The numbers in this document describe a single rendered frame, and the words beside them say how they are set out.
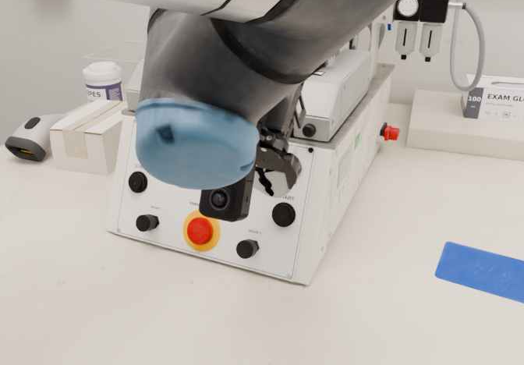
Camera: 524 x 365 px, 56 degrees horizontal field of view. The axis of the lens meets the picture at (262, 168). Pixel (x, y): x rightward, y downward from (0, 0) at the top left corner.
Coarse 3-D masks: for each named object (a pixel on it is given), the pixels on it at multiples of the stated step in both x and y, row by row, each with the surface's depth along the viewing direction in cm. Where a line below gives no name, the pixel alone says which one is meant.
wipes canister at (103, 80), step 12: (84, 72) 113; (96, 72) 112; (108, 72) 113; (120, 72) 115; (96, 84) 113; (108, 84) 113; (120, 84) 116; (96, 96) 114; (108, 96) 114; (120, 96) 117
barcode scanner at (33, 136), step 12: (36, 120) 102; (48, 120) 103; (24, 132) 100; (36, 132) 100; (48, 132) 102; (12, 144) 99; (24, 144) 98; (36, 144) 99; (48, 144) 102; (24, 156) 103; (36, 156) 100
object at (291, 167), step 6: (282, 156) 51; (288, 156) 52; (294, 156) 53; (288, 162) 51; (294, 162) 52; (282, 168) 53; (288, 168) 53; (294, 168) 52; (288, 174) 54; (294, 174) 53; (288, 180) 55; (294, 180) 55; (288, 186) 57
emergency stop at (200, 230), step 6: (192, 222) 71; (198, 222) 71; (204, 222) 70; (210, 222) 71; (192, 228) 71; (198, 228) 71; (204, 228) 70; (210, 228) 70; (192, 234) 71; (198, 234) 71; (204, 234) 70; (210, 234) 70; (192, 240) 71; (198, 240) 71; (204, 240) 70
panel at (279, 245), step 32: (128, 160) 76; (128, 192) 76; (160, 192) 74; (192, 192) 72; (256, 192) 69; (128, 224) 76; (160, 224) 74; (224, 224) 70; (256, 224) 69; (288, 224) 66; (224, 256) 70; (256, 256) 68; (288, 256) 67
